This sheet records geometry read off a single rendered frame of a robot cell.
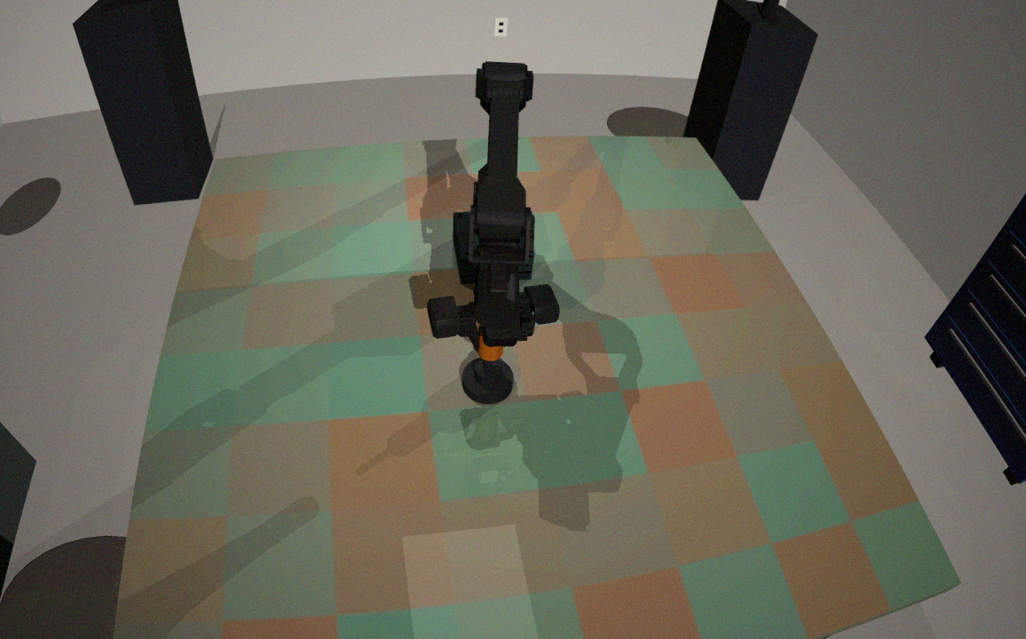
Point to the orange cylinder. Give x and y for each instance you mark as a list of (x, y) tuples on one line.
[(485, 352)]

